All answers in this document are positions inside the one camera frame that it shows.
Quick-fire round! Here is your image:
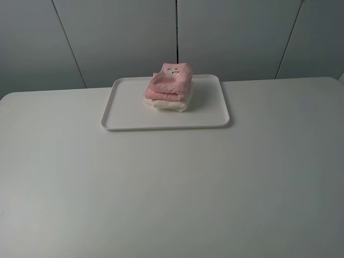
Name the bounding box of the cream white towel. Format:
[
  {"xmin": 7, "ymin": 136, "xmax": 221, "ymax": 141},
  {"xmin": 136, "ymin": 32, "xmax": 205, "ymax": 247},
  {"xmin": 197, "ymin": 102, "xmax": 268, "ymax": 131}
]
[{"xmin": 144, "ymin": 82, "xmax": 194, "ymax": 112}]

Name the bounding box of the pink towel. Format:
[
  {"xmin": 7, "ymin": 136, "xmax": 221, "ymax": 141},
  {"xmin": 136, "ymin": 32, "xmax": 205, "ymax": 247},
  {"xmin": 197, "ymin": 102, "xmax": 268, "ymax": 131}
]
[{"xmin": 144, "ymin": 63, "xmax": 193, "ymax": 102}]

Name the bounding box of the white plastic tray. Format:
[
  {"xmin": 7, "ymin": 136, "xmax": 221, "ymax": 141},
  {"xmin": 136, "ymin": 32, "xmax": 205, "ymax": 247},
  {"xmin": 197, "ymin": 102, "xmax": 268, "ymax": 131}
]
[{"xmin": 101, "ymin": 75, "xmax": 230, "ymax": 131}]

